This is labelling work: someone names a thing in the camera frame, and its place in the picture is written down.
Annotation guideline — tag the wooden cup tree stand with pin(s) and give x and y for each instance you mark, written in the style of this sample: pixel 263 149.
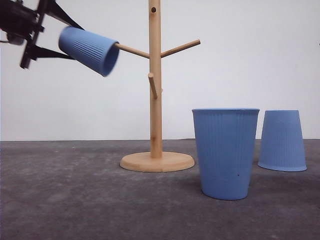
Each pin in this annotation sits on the wooden cup tree stand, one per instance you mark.
pixel 157 160

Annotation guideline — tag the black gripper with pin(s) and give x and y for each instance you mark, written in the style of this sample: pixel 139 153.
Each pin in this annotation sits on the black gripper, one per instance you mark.
pixel 21 23

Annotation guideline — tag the blue ribbed cup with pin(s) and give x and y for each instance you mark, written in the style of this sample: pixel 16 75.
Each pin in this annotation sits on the blue ribbed cup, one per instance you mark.
pixel 97 53
pixel 226 140
pixel 281 145

